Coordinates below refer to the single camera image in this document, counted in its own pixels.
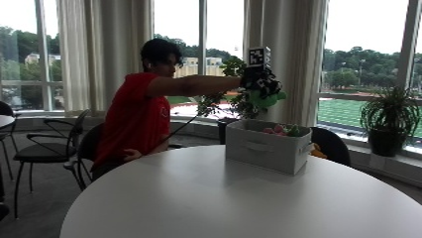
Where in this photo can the leafy potted plant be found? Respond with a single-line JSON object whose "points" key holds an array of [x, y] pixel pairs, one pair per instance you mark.
{"points": [[234, 95]]}

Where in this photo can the white marker cube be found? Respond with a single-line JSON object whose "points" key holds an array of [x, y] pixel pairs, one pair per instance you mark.
{"points": [[258, 57]]}

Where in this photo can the cream curtain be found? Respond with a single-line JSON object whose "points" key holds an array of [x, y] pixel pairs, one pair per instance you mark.
{"points": [[102, 56], [287, 49]]}

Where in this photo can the pink soft toy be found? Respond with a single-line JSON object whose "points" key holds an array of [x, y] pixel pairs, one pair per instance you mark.
{"points": [[278, 129]]}

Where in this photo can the small green soft toy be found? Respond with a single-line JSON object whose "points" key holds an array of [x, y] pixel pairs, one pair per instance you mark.
{"points": [[292, 130]]}

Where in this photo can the white fabric storage box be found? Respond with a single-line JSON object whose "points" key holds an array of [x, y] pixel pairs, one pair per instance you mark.
{"points": [[263, 150]]}

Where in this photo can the yellow soft toy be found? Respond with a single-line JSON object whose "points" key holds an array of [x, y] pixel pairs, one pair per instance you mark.
{"points": [[316, 151]]}

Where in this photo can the black round-back chair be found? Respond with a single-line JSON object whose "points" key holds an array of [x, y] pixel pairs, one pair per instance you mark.
{"points": [[331, 145]]}

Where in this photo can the spiky potted plant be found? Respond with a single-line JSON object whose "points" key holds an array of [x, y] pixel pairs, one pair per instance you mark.
{"points": [[388, 119]]}

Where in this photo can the the person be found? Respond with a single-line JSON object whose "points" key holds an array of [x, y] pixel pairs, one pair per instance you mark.
{"points": [[135, 112]]}

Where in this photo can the black chair with armrests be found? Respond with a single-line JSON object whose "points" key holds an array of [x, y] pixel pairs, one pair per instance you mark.
{"points": [[45, 152]]}

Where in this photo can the round white side table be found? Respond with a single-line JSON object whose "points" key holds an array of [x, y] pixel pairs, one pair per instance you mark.
{"points": [[5, 120]]}

